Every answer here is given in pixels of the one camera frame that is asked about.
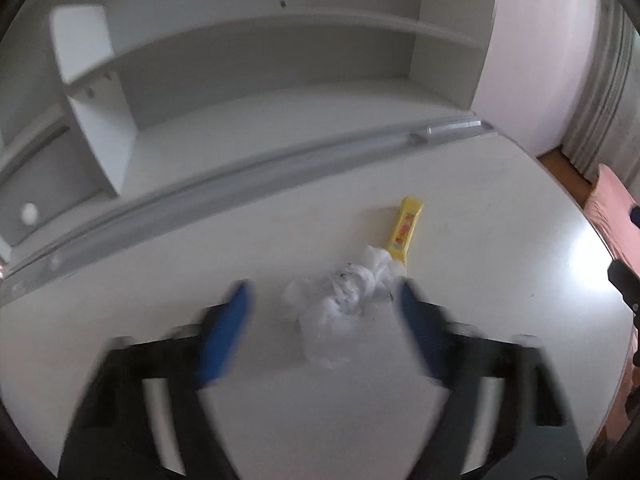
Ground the yellow snack wrapper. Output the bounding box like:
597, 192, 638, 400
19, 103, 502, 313
384, 196, 425, 263

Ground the white plastic bag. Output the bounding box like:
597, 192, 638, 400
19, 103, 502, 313
282, 245, 408, 371

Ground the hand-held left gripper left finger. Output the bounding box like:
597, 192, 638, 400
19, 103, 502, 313
57, 280, 256, 480

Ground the grey curtain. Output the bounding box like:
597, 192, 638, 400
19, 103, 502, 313
560, 0, 640, 183

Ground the white shelf unit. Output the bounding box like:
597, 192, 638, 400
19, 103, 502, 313
0, 0, 501, 261

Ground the grey metal rail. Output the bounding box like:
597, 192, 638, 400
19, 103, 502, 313
0, 115, 496, 301

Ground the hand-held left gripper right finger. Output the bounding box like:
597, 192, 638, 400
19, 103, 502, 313
397, 277, 586, 480

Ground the pink cloth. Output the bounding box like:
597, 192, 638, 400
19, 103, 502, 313
585, 162, 640, 411

